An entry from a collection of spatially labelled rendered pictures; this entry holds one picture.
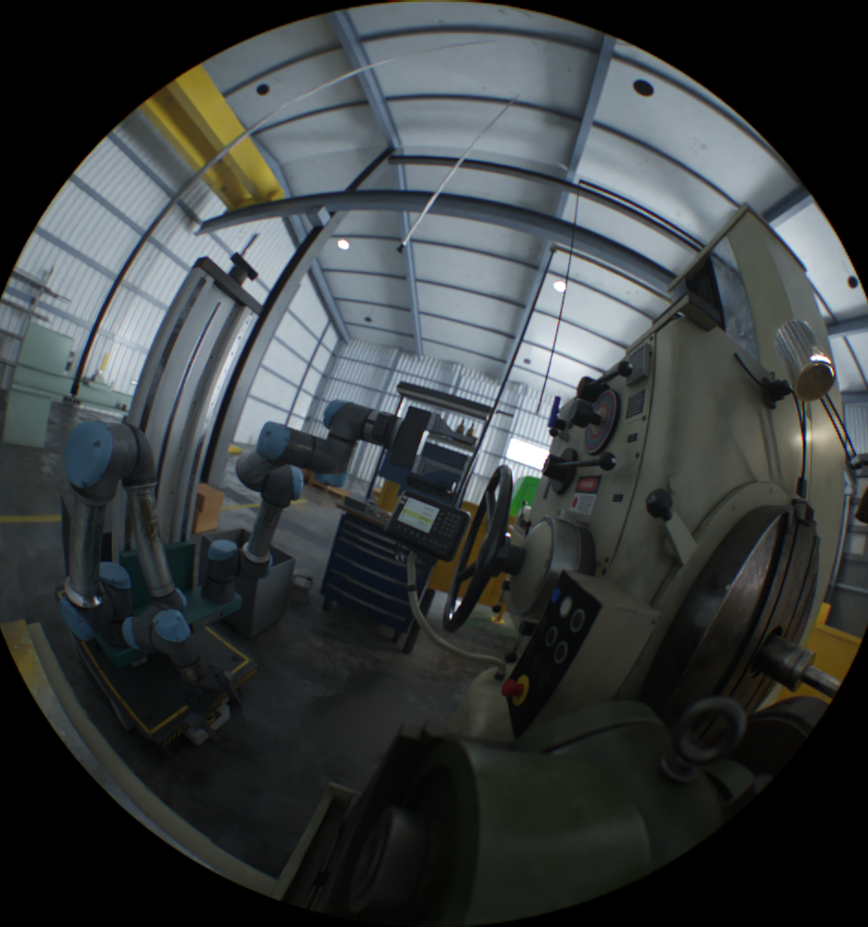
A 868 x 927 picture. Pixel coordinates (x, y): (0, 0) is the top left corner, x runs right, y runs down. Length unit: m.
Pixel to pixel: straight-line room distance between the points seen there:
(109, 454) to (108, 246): 8.66
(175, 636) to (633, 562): 0.83
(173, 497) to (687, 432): 1.41
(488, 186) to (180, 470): 8.62
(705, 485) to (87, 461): 1.05
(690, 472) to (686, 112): 7.11
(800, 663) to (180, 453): 1.65
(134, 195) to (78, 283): 2.47
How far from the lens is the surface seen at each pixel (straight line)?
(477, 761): 0.15
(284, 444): 0.58
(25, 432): 5.07
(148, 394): 0.97
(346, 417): 0.63
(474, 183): 8.86
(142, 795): 0.76
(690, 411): 0.56
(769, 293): 1.50
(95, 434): 0.62
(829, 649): 2.77
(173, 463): 1.14
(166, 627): 0.67
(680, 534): 0.47
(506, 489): 0.48
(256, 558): 1.19
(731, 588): 0.51
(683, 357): 0.60
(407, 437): 0.60
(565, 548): 0.57
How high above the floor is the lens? 1.41
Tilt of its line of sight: 2 degrees up
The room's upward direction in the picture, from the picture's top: 19 degrees clockwise
